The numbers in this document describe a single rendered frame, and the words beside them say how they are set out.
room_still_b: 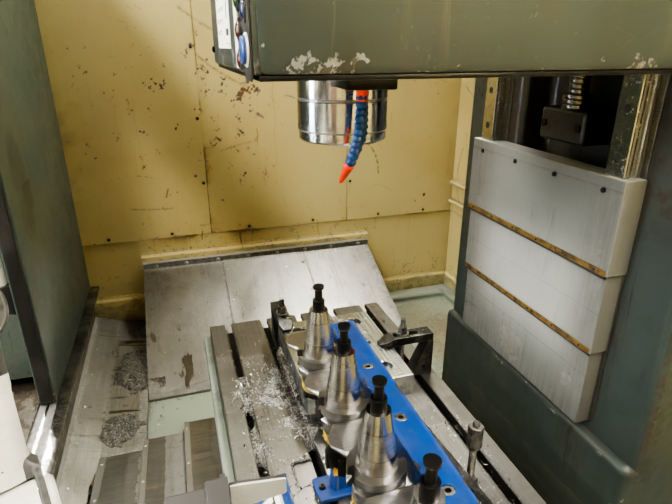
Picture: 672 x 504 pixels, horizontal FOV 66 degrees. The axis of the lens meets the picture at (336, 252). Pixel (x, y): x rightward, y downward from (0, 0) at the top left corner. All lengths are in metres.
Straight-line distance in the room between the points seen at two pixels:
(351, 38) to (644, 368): 0.79
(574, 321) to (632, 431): 0.22
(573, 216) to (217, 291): 1.29
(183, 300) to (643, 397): 1.43
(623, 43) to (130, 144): 1.54
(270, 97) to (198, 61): 0.27
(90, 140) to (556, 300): 1.51
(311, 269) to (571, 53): 1.47
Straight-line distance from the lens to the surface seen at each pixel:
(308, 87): 0.89
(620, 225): 1.02
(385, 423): 0.53
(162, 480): 1.31
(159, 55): 1.90
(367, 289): 2.00
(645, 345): 1.09
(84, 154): 1.95
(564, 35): 0.75
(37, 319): 1.40
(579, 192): 1.08
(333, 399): 0.64
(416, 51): 0.64
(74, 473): 1.50
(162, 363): 1.79
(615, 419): 1.19
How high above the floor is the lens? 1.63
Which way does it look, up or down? 22 degrees down
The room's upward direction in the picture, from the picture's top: straight up
